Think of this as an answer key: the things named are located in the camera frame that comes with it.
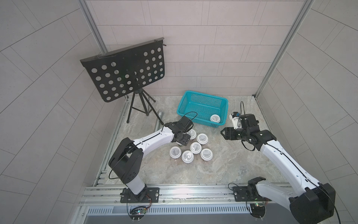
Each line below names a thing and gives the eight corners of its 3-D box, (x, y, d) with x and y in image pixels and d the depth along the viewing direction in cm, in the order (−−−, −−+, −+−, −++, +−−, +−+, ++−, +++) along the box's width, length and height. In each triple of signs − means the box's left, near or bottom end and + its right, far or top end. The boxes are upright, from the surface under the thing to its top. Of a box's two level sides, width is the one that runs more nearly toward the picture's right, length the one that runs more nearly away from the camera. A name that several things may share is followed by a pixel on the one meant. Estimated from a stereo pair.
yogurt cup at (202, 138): (197, 147, 90) (197, 142, 85) (196, 138, 94) (197, 133, 89) (207, 147, 90) (208, 142, 85) (206, 138, 94) (207, 133, 89)
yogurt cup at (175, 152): (169, 161, 84) (168, 156, 79) (170, 150, 88) (169, 146, 83) (181, 161, 84) (181, 156, 79) (181, 151, 88) (181, 146, 83)
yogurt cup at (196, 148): (190, 156, 86) (190, 152, 80) (189, 146, 90) (190, 141, 85) (200, 156, 86) (202, 152, 80) (200, 146, 90) (201, 141, 85)
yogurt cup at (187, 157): (181, 165, 83) (181, 161, 77) (181, 154, 87) (181, 150, 81) (193, 165, 83) (193, 161, 77) (192, 154, 87) (193, 150, 81)
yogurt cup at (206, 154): (200, 163, 84) (201, 159, 78) (199, 153, 88) (200, 148, 82) (211, 163, 84) (213, 159, 78) (210, 153, 88) (212, 148, 82)
